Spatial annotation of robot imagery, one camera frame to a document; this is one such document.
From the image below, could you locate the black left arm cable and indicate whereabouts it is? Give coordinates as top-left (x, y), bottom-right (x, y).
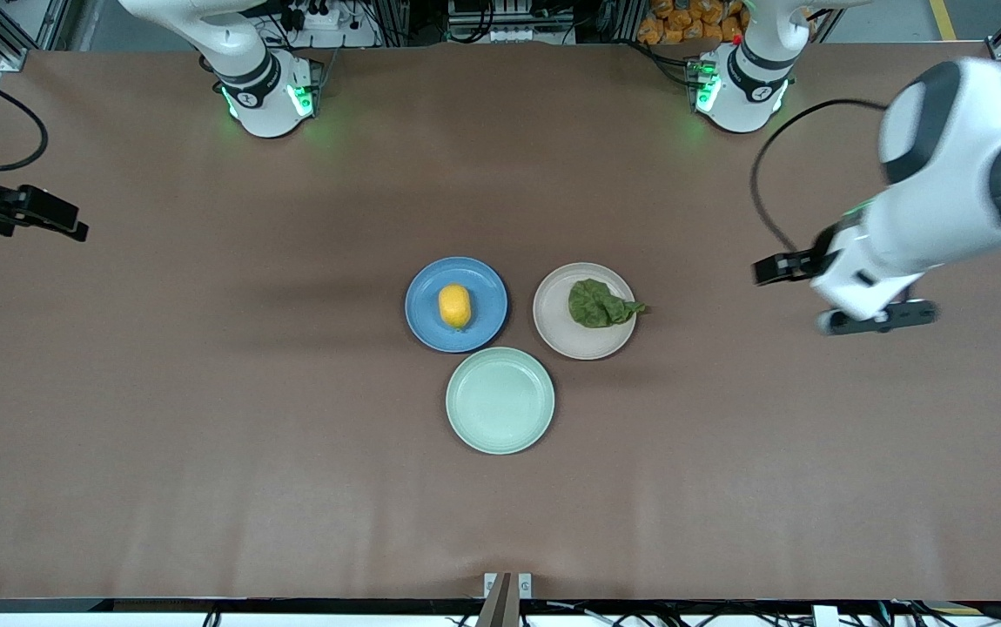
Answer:
top-left (749, 98), bottom-right (890, 254)

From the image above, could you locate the green lettuce leaf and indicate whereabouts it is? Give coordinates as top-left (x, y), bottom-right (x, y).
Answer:
top-left (568, 278), bottom-right (649, 330)

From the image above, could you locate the blue plate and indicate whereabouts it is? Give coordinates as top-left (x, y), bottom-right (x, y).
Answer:
top-left (404, 256), bottom-right (509, 354)

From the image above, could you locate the black base cable bundle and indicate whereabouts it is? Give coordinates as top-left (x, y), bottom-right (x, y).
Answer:
top-left (627, 39), bottom-right (703, 90)

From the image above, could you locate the light green plate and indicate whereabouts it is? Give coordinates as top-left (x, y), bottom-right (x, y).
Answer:
top-left (446, 347), bottom-right (556, 455)

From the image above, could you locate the white power strip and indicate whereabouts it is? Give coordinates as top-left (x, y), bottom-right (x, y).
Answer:
top-left (279, 0), bottom-right (380, 50)

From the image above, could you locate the beige plate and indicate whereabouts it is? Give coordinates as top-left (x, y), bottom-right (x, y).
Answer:
top-left (533, 262), bottom-right (638, 361)

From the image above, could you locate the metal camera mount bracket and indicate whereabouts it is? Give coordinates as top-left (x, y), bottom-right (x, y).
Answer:
top-left (483, 572), bottom-right (534, 627)

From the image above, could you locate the bag of oranges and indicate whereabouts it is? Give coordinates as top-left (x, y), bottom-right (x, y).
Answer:
top-left (637, 0), bottom-right (749, 45)

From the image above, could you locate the yellow lemon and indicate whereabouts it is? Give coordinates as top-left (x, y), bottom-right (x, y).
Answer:
top-left (438, 284), bottom-right (473, 331)

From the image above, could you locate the white electronics box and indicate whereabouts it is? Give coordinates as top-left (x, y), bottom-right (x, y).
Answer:
top-left (447, 0), bottom-right (577, 45)

